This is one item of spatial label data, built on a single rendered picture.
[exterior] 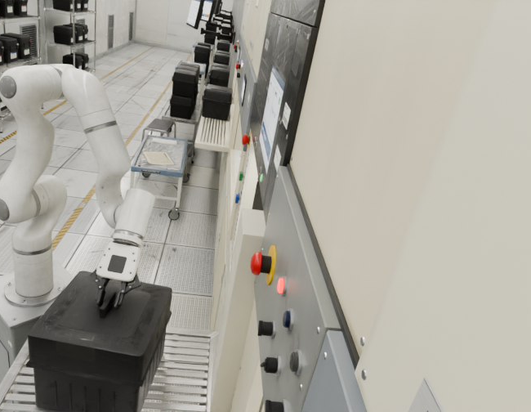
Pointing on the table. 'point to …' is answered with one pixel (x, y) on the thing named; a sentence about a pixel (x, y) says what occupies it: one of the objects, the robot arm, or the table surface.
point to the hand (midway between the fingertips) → (109, 299)
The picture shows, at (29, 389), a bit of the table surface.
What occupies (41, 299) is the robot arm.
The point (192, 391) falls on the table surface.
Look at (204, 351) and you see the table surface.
